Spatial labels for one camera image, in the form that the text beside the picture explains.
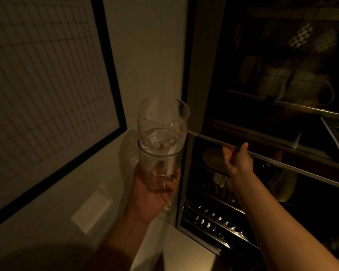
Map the glass kettle with cream base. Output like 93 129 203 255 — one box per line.
268 166 298 203

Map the person's right hand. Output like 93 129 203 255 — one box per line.
222 142 255 178

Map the person's right forearm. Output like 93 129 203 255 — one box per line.
230 171 339 271

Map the black framed grid board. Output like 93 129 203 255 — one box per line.
0 0 128 233

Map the cream round kettle lid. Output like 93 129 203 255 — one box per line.
202 148 229 172

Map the tall clear drinking glass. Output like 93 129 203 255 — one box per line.
137 142 185 194

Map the short clear drinking glass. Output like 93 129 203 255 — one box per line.
137 96 190 156

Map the person's left forearm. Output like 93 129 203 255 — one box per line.
82 211 153 271

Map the row of glossy small dishes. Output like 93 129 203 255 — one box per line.
183 199 248 240

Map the person's left hand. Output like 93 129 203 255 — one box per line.
126 162 181 225

